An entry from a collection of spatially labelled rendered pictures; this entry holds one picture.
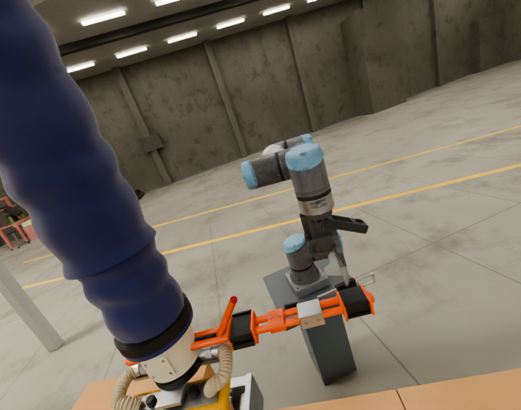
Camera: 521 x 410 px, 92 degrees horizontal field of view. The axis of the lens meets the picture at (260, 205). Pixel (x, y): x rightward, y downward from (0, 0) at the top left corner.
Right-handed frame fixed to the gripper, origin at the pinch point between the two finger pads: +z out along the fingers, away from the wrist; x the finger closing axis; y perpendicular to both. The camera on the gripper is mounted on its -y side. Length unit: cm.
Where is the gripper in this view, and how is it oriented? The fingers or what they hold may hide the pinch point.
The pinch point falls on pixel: (341, 268)
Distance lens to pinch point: 78.5
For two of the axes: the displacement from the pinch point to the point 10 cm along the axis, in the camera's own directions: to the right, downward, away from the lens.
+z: 3.1, 8.9, 3.2
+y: -9.5, 2.9, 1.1
